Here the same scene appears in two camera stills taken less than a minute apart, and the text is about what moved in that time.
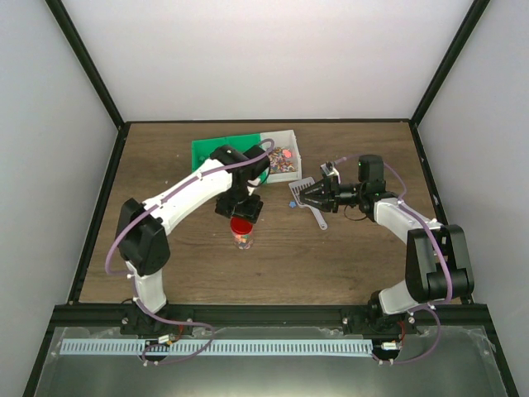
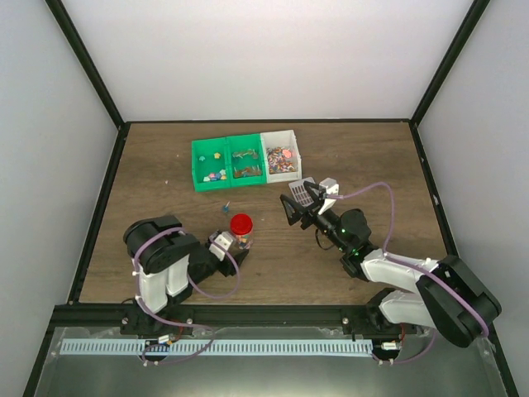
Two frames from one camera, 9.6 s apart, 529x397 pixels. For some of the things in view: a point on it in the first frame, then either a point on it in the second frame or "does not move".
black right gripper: [329, 196] to [299, 214]
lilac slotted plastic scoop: [296, 188] does not move
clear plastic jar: [243, 241] does not move
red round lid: [240, 226] does not move
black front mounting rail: [196, 318] does not move
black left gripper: [249, 212] to [231, 267]
